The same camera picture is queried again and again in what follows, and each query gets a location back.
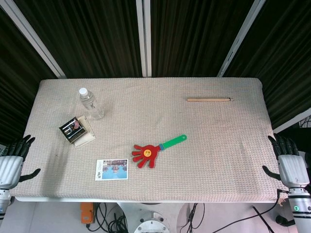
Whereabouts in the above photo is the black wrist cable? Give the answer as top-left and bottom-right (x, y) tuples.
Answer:
(213, 188), (290, 233)

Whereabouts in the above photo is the white frame foot bar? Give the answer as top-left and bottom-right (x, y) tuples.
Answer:
(273, 114), (311, 133)

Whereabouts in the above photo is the clear plastic water bottle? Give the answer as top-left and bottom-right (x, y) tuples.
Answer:
(78, 87), (105, 120)

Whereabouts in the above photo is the black pleated curtain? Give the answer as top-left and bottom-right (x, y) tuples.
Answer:
(13, 0), (143, 79)
(0, 7), (58, 144)
(223, 0), (311, 129)
(150, 0), (256, 78)

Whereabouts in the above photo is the silver robot base column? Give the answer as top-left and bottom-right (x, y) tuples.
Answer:
(116, 202), (189, 233)

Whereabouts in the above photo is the cream box lid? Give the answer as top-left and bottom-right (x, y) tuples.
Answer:
(74, 115), (97, 148)

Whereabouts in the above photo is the small black picture box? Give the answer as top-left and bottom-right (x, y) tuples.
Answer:
(59, 116), (87, 144)

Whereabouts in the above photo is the red hand clapper green handle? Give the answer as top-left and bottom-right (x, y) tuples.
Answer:
(132, 134), (188, 169)

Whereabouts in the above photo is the wooden pencil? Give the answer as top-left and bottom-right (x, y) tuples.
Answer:
(187, 97), (234, 102)

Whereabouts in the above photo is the black cable bundle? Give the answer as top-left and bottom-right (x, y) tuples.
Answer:
(181, 202), (206, 233)
(86, 202), (129, 233)

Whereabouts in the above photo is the grey metal frame post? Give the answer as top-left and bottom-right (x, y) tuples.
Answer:
(217, 0), (267, 78)
(136, 0), (152, 78)
(0, 0), (67, 79)

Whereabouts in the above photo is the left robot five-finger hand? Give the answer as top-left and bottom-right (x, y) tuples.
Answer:
(0, 134), (41, 190)

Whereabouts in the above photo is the beige woven tablecloth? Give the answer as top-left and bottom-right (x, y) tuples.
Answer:
(9, 77), (290, 203)

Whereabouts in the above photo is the orange plastic box with cable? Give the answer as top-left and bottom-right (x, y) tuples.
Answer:
(80, 202), (95, 224)

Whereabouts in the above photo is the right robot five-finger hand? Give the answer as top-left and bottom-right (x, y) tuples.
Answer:
(262, 133), (311, 189)

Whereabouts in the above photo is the postcard with blue photo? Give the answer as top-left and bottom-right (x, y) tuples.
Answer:
(95, 159), (129, 181)

